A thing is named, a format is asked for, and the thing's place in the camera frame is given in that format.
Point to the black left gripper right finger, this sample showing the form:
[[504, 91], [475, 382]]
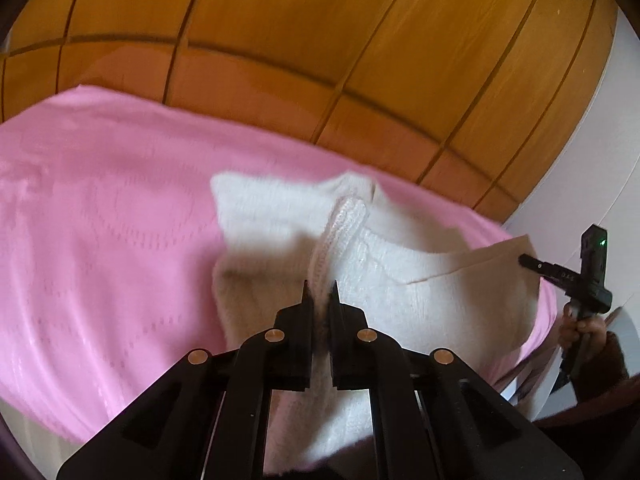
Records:
[[433, 417]]

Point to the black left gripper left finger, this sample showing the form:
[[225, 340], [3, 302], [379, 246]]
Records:
[[206, 417]]

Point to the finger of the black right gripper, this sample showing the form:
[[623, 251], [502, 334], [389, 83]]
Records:
[[558, 276]]

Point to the white knitted sweater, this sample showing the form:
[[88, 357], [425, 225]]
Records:
[[420, 283]]

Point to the dark brown sleeve forearm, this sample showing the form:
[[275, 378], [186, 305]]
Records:
[[601, 432]]

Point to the person's right hand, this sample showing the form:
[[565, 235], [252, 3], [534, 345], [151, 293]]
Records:
[[572, 329]]

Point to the pink bed cover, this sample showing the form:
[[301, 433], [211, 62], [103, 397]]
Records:
[[109, 239]]

